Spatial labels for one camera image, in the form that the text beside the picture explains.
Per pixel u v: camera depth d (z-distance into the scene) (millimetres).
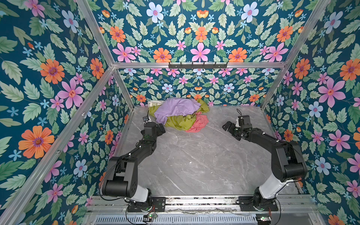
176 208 733
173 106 1079
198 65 918
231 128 858
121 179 437
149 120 816
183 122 971
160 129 843
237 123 804
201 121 1069
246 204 734
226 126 879
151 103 1123
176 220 766
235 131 842
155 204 735
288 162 473
